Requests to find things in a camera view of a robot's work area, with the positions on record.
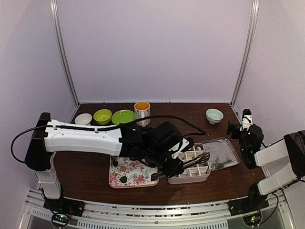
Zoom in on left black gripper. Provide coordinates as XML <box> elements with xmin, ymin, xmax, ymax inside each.
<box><xmin>145</xmin><ymin>146</ymin><xmax>184</xmax><ymax>179</ymax></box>

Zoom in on pink divided tin box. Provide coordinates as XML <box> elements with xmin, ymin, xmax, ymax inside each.
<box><xmin>167</xmin><ymin>143</ymin><xmax>211</xmax><ymax>185</ymax></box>

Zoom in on pink rabbit tin lid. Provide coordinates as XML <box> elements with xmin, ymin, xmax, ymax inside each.
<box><xmin>202</xmin><ymin>137</ymin><xmax>241</xmax><ymax>171</ymax></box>

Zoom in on metal serving tongs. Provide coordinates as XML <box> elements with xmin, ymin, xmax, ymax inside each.
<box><xmin>151</xmin><ymin>152</ymin><xmax>210</xmax><ymax>181</ymax></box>

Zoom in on floral pink tray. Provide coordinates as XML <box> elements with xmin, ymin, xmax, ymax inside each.
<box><xmin>108</xmin><ymin>156</ymin><xmax>159</xmax><ymax>189</ymax></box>

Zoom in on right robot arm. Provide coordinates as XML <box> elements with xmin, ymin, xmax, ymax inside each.
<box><xmin>226</xmin><ymin>118</ymin><xmax>305</xmax><ymax>214</ymax></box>

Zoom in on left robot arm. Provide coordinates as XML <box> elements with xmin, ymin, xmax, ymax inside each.
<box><xmin>24</xmin><ymin>113</ymin><xmax>184</xmax><ymax>212</ymax></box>

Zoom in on pale blue tea bowl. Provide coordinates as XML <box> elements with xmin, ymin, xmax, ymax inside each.
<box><xmin>205</xmin><ymin>108</ymin><xmax>224</xmax><ymax>125</ymax></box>

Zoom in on floral white mug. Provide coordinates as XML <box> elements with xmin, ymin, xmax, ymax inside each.
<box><xmin>134</xmin><ymin>101</ymin><xmax>151</xmax><ymax>127</ymax></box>

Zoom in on green plate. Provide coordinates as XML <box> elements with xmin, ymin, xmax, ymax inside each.
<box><xmin>112</xmin><ymin>109</ymin><xmax>136</xmax><ymax>125</ymax></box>

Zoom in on green bowl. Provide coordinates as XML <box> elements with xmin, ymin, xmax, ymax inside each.
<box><xmin>93</xmin><ymin>109</ymin><xmax>112</xmax><ymax>125</ymax></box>

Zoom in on black white bowl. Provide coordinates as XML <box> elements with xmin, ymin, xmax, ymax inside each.
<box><xmin>74</xmin><ymin>113</ymin><xmax>92</xmax><ymax>125</ymax></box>

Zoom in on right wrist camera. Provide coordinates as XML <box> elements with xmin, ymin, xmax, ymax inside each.
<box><xmin>240</xmin><ymin>109</ymin><xmax>253</xmax><ymax>131</ymax></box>

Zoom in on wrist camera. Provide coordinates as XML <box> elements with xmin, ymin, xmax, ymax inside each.
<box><xmin>240</xmin><ymin>109</ymin><xmax>253</xmax><ymax>131</ymax></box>
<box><xmin>169</xmin><ymin>137</ymin><xmax>194</xmax><ymax>159</ymax></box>

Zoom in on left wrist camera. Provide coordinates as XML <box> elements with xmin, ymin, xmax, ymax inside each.
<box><xmin>169</xmin><ymin>137</ymin><xmax>194</xmax><ymax>159</ymax></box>

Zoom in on front aluminium rail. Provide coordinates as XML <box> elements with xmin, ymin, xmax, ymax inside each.
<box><xmin>17</xmin><ymin>189</ymin><xmax>296</xmax><ymax>229</ymax></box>

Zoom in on right aluminium frame post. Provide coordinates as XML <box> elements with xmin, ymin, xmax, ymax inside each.
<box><xmin>230</xmin><ymin>0</ymin><xmax>260</xmax><ymax>107</ymax></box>

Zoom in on aluminium frame post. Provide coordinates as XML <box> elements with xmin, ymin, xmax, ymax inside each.
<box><xmin>50</xmin><ymin>0</ymin><xmax>80</xmax><ymax>106</ymax></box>
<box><xmin>230</xmin><ymin>0</ymin><xmax>260</xmax><ymax>107</ymax></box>

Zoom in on left aluminium frame post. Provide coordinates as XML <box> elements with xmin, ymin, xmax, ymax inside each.
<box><xmin>50</xmin><ymin>0</ymin><xmax>80</xmax><ymax>106</ymax></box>

